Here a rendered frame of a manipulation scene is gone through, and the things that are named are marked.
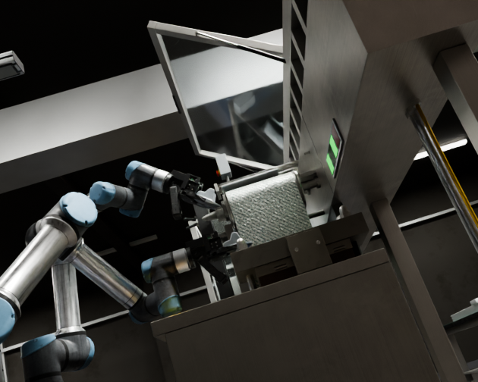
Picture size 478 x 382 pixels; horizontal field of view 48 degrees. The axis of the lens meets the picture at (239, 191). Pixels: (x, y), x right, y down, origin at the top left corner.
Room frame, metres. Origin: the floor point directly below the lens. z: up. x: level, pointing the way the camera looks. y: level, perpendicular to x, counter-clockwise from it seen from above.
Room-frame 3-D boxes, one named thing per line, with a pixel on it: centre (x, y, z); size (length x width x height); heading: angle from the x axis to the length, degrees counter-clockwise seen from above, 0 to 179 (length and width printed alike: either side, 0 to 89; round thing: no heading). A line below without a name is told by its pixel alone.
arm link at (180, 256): (1.68, 0.24, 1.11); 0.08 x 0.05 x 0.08; 2
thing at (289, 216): (1.69, -0.07, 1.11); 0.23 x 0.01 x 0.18; 92
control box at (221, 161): (2.30, 0.04, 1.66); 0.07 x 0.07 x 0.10; 2
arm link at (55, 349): (1.83, 0.82, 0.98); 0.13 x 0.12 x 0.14; 154
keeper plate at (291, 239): (1.48, -0.13, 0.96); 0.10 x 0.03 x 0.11; 92
